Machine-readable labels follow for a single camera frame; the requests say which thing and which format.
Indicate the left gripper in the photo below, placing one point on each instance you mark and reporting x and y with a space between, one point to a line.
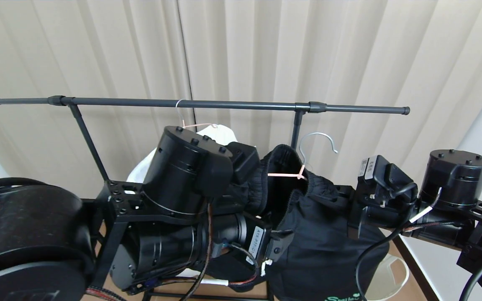
237 234

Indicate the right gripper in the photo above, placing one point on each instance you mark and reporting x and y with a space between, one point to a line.
379 215

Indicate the black garment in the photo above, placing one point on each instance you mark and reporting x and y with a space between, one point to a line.
320 242

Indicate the pink clothes hanger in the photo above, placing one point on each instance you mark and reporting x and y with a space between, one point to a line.
195 125
285 174

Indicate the white garment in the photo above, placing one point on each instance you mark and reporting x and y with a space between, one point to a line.
220 133

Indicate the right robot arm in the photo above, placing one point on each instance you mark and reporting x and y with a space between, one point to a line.
454 184

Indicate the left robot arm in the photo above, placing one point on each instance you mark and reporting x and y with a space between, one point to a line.
36 234

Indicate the white laundry basket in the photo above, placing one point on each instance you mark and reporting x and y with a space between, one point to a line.
391 271

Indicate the black clothes rack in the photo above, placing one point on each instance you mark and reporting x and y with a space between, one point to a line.
232 104

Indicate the beige curtain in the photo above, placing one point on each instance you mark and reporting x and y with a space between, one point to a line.
308 50

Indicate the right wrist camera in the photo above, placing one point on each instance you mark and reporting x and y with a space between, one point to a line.
385 179

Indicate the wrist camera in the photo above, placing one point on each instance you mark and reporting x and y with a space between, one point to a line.
385 179
243 161

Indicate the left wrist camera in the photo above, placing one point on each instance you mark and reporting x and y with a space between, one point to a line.
243 161

